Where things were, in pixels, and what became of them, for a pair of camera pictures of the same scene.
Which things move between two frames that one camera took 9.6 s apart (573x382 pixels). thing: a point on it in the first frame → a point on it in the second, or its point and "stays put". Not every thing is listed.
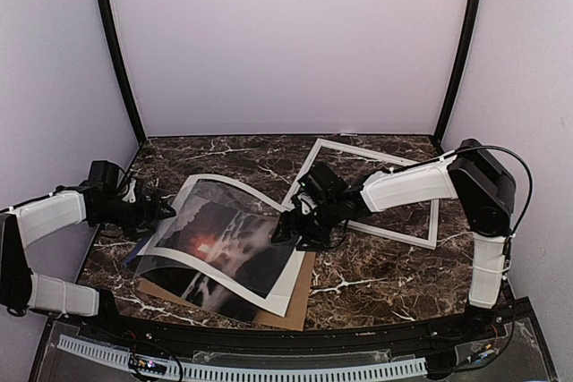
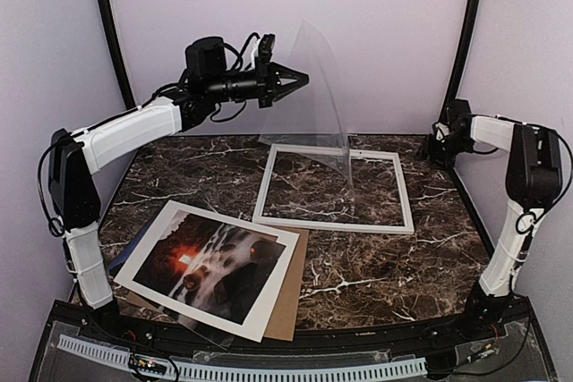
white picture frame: [380, 157] → [399, 174]
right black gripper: [285, 224] → [431, 150]
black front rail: [162, 337] stays put
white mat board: [226, 227] → [258, 317]
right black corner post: [464, 48] stays put
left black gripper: [146, 217] → [267, 95]
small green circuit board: [148, 364] stays put
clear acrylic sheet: [225, 233] → [315, 118]
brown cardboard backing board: [293, 318] → [282, 326]
